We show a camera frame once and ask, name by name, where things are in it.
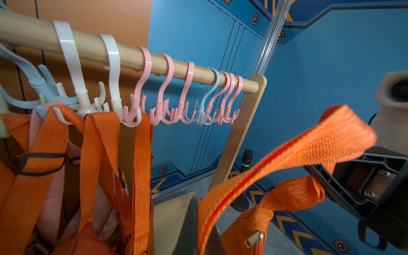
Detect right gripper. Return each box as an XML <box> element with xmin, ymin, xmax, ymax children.
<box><xmin>305</xmin><ymin>146</ymin><xmax>408</xmax><ymax>250</ymax></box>

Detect black microphone on stand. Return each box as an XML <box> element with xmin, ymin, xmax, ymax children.
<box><xmin>230</xmin><ymin>149</ymin><xmax>254</xmax><ymax>213</ymax></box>

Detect red-orange sling bag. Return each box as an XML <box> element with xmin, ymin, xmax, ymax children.
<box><xmin>1</xmin><ymin>105</ymin><xmax>154</xmax><ymax>255</ymax></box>

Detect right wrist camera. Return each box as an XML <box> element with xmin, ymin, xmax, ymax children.
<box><xmin>373</xmin><ymin>71</ymin><xmax>408</xmax><ymax>155</ymax></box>

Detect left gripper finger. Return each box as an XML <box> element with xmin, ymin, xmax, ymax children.
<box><xmin>180</xmin><ymin>195</ymin><xmax>226</xmax><ymax>255</ymax></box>

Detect wooden garment rack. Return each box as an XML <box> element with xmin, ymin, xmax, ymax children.
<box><xmin>1</xmin><ymin>4</ymin><xmax>267</xmax><ymax>171</ymax></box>

